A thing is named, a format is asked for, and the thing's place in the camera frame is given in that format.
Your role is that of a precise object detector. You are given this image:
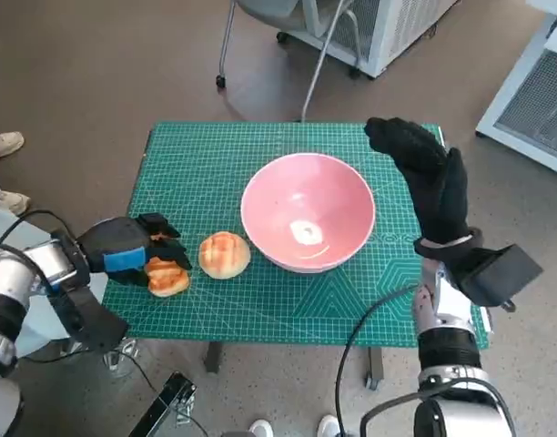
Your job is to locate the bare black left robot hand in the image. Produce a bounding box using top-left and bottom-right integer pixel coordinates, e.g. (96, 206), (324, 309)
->
(76, 212), (193, 288)

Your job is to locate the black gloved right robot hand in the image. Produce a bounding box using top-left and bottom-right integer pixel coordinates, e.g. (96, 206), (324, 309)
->
(364, 117), (470, 247)

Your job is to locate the long twisted toy bread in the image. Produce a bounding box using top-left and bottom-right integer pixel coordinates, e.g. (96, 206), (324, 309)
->
(144, 231), (191, 298)

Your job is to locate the round toy bread bun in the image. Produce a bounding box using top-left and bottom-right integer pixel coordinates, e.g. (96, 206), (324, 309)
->
(198, 230), (252, 279)

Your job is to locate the pink bowl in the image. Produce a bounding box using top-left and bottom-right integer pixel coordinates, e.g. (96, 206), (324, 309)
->
(240, 153), (377, 274)

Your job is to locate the green cutting mat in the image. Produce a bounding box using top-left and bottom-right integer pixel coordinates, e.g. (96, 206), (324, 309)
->
(99, 120), (493, 350)

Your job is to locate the white cabinet with grille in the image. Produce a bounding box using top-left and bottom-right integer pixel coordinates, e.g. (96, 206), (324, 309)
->
(474, 11), (557, 177)
(276, 0), (461, 78)

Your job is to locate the dark table leg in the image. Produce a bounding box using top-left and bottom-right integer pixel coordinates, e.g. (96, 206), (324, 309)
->
(204, 341), (224, 374)
(364, 346), (385, 391)

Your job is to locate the person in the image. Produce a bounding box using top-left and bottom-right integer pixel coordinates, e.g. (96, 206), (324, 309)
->
(0, 130), (109, 354)

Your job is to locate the black flat device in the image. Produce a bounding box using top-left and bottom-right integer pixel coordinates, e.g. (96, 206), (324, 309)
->
(127, 371), (198, 437)

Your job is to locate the white shoe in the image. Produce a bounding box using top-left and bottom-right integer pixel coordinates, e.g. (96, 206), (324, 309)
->
(248, 418), (275, 437)
(317, 412), (343, 437)

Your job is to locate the grey office chair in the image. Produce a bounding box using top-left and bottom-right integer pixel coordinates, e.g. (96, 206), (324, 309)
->
(216, 0), (375, 123)

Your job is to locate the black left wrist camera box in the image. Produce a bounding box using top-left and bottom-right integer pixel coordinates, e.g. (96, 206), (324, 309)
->
(50, 284), (130, 352)

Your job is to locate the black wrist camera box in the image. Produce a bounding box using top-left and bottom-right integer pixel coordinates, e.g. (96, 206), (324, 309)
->
(449, 243), (544, 309)
(50, 284), (130, 352)

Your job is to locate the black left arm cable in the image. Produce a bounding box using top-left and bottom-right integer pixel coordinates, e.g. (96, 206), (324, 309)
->
(0, 208), (76, 256)

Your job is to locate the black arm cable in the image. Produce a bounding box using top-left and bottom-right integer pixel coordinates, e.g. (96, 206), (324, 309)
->
(0, 208), (76, 256)
(335, 284), (420, 437)

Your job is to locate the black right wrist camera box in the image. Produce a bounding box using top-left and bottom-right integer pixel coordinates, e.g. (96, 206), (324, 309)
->
(449, 243), (544, 309)

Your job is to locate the thin black floor cable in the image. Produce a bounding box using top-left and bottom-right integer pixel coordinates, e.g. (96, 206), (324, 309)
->
(16, 348), (164, 397)

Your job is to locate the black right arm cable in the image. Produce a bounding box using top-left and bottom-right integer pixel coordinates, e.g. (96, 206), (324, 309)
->
(335, 284), (420, 437)

